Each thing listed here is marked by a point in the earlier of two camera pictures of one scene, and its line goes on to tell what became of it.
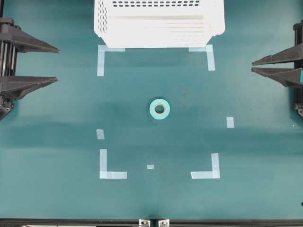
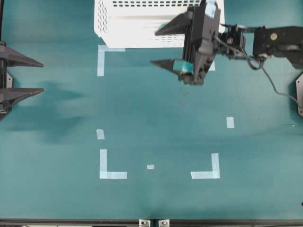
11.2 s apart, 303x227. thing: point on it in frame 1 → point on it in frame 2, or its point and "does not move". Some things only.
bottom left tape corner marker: x=103 y=173 does not move
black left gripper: x=13 y=39 → x=7 y=95
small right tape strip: x=230 y=122 does not move
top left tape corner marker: x=101 y=62 does not move
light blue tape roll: x=159 y=109 → x=183 y=65
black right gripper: x=289 y=77 → x=199 y=44
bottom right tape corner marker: x=214 y=174 does not move
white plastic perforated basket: x=158 y=22 does not move
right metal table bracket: x=165 y=222 does not move
